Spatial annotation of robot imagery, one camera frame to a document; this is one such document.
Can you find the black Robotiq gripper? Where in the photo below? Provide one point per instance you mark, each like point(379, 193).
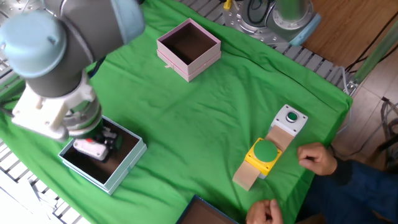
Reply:
point(96, 133)

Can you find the white box red push button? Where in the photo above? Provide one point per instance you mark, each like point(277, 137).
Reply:
point(90, 149)

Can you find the person's right forearm blue sleeve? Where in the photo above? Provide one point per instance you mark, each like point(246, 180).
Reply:
point(367, 183)

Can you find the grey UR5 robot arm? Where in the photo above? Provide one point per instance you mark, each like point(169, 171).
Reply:
point(71, 40)

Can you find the light blue cardboard box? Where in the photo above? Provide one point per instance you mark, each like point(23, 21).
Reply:
point(124, 177)

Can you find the dark blue cardboard box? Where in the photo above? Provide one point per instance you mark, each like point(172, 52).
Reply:
point(202, 214)

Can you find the pink cardboard box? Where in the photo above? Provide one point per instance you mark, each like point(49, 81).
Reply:
point(199, 67)

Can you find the yellow box green mushroom button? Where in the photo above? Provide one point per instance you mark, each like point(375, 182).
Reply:
point(265, 151)

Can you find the grey box small green button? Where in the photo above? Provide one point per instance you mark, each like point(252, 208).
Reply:
point(281, 118)

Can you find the person's left hand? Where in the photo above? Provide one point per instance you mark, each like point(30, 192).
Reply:
point(264, 213)

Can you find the person's right hand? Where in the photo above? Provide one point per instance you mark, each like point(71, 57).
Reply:
point(320, 160)

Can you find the green table cloth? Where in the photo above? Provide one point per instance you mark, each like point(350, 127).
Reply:
point(202, 124)

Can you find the white paper stack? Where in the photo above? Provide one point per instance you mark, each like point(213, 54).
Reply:
point(18, 199)

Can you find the tan wooden block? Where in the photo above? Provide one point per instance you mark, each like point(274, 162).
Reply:
point(245, 175)
point(280, 138)

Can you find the silver robot mounting plate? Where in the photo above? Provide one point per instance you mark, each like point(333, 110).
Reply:
point(236, 18)

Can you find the small yellow item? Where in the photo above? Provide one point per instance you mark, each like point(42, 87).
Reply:
point(227, 3)

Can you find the person's leg blue jeans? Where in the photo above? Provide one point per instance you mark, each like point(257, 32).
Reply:
point(326, 205)

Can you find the white wrist mounting bracket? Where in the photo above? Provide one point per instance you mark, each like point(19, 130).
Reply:
point(43, 113)

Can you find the black chair frame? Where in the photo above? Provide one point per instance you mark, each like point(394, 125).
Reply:
point(390, 141)

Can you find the metal frame post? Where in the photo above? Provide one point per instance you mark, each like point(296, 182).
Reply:
point(376, 54)

